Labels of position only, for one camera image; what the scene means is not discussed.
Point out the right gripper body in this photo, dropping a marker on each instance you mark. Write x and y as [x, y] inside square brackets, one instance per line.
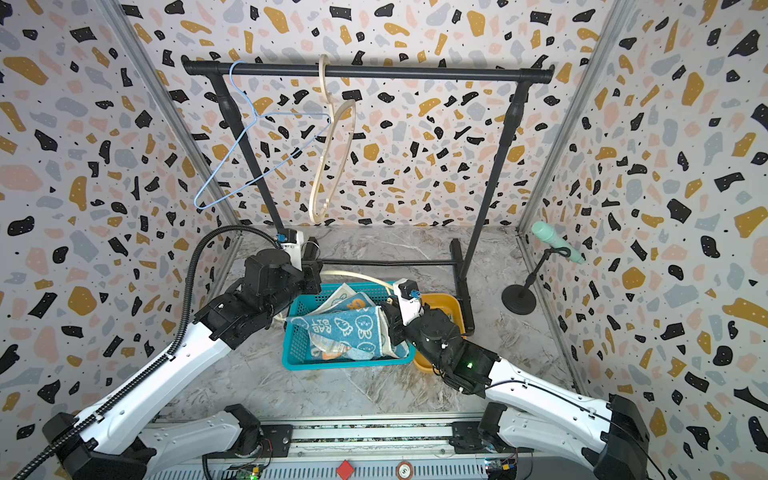
[407, 333]

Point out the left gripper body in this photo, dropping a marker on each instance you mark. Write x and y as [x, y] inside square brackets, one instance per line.
[311, 280]

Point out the teal jellyfish pattern towel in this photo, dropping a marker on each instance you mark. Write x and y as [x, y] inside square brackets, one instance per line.
[348, 327]

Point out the light blue wire hanger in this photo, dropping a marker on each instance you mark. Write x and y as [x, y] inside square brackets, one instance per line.
[240, 150]

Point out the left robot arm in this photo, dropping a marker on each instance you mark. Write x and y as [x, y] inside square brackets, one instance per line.
[109, 439]

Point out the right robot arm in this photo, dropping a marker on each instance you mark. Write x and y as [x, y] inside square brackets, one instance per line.
[607, 436]

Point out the yellow plastic bin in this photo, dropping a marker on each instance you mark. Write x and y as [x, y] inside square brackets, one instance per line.
[449, 305]

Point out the black clothes rack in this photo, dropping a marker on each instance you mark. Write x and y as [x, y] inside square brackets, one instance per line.
[460, 259]

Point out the teal plastic basket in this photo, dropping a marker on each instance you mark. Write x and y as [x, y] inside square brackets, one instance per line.
[294, 354]

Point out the black microphone stand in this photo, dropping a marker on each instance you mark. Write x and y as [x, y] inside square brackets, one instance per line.
[518, 298]

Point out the round red white sticker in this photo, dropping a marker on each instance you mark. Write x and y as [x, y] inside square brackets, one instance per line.
[404, 471]

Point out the red diamond sticker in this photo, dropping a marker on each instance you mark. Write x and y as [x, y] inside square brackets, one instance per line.
[345, 470]

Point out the mint green microphone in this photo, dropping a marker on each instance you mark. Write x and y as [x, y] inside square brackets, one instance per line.
[548, 235]

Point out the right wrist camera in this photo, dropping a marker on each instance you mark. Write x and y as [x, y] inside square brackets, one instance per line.
[409, 300]

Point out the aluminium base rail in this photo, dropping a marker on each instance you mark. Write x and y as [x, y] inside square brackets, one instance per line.
[440, 447]

